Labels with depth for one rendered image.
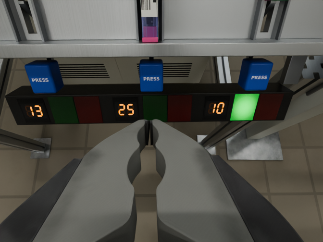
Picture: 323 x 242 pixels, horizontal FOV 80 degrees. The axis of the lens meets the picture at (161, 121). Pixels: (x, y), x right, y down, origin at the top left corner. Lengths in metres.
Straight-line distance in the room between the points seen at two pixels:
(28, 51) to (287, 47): 0.23
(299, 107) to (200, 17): 0.53
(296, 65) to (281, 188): 0.78
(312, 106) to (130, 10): 0.55
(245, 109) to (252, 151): 0.72
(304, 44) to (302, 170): 0.90
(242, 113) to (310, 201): 0.87
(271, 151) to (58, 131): 0.97
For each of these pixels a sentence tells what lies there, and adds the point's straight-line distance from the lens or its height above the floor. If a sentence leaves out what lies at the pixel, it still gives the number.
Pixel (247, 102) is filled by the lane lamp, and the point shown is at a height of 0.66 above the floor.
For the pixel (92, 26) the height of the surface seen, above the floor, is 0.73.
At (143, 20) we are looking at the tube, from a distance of 0.19.
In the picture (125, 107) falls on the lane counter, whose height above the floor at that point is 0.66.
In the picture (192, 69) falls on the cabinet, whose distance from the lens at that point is 0.83.
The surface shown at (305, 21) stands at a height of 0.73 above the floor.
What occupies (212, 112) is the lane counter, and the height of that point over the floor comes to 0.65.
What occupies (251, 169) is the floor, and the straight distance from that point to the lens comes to 0.97.
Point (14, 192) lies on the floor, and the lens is 1.06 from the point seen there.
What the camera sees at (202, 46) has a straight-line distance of 0.19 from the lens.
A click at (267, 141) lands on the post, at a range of 1.02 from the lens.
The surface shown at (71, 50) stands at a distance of 0.20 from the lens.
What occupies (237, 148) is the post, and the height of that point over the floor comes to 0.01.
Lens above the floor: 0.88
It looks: 73 degrees down
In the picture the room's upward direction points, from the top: 4 degrees clockwise
